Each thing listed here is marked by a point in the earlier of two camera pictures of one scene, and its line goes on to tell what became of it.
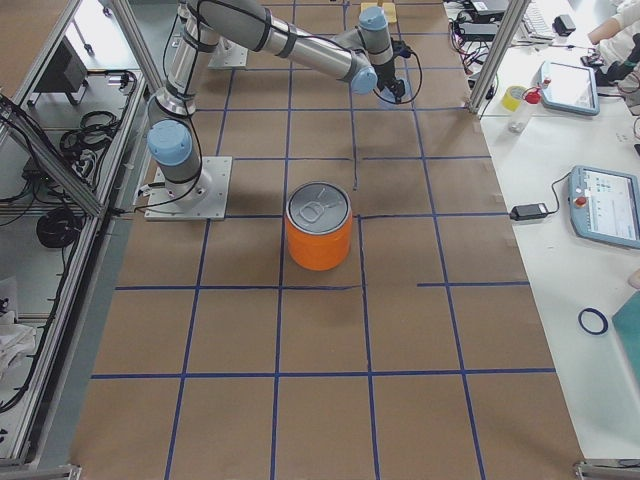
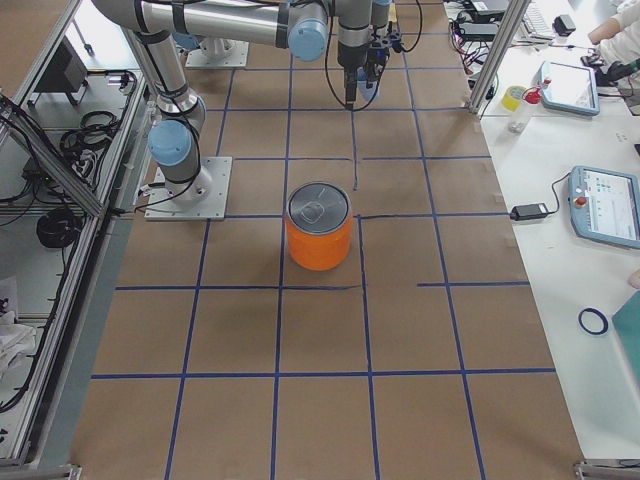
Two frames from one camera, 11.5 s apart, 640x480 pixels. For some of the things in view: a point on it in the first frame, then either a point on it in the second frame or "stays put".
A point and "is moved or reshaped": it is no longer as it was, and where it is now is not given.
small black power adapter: (528, 211) stays put
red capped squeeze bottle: (531, 95) stays put
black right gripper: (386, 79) -> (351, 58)
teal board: (627, 323) stays put
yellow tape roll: (511, 99) stays put
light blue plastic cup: (387, 96) is moved or reshaped
